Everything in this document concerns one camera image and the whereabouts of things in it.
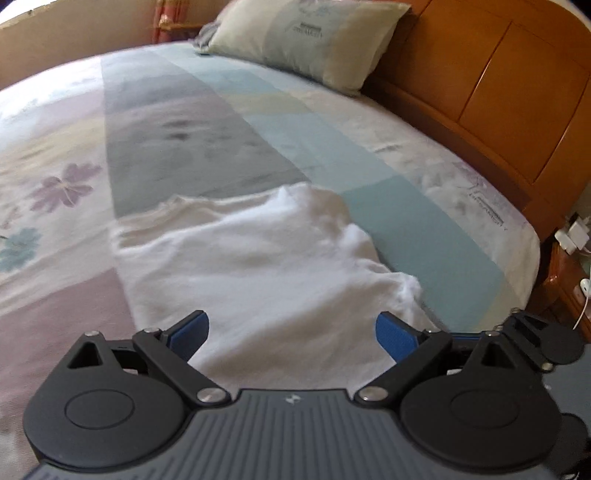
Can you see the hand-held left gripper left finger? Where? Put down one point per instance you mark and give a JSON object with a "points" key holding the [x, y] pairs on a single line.
{"points": [[189, 334]]}

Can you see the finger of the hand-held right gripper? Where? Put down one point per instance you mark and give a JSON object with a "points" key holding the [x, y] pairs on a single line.
{"points": [[524, 339]]}

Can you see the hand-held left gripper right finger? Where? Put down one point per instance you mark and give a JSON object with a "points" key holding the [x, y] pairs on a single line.
{"points": [[395, 337]]}

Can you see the white sweatshirt with bear print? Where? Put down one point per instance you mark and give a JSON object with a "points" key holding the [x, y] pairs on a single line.
{"points": [[258, 267]]}

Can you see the wooden bedside cabinet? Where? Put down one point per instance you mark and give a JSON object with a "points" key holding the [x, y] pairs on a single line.
{"points": [[568, 286]]}

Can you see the white charger plug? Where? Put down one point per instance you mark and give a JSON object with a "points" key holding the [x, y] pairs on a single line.
{"points": [[572, 233]]}

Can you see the pastel patchwork bed sheet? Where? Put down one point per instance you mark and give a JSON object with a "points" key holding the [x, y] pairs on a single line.
{"points": [[207, 138]]}

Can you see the wooden bed headboard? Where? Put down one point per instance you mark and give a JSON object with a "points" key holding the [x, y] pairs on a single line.
{"points": [[498, 83]]}

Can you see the grey crumpled cloth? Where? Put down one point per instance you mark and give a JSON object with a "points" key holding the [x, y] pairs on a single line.
{"points": [[205, 34]]}

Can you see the pale printed pillow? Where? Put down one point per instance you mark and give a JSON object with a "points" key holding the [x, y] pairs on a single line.
{"points": [[314, 41]]}

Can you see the wooden nightstand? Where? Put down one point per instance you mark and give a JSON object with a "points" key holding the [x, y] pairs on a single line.
{"points": [[182, 25]]}

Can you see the pink striped curtain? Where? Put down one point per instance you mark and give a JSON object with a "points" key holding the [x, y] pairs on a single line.
{"points": [[159, 21]]}

